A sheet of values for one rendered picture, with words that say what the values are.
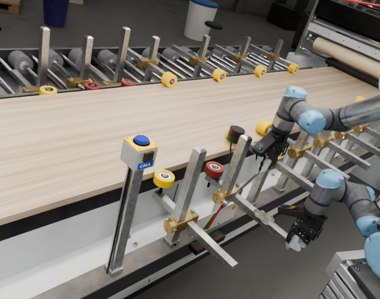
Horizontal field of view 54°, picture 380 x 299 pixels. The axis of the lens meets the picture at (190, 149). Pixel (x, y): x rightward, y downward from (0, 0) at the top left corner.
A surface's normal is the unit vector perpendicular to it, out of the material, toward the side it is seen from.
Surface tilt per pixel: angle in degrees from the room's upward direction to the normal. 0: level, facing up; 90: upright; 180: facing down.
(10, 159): 0
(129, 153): 90
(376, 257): 97
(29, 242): 90
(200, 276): 0
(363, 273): 0
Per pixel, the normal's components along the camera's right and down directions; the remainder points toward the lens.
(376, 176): -0.71, 0.19
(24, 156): 0.25, -0.83
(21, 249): 0.66, 0.52
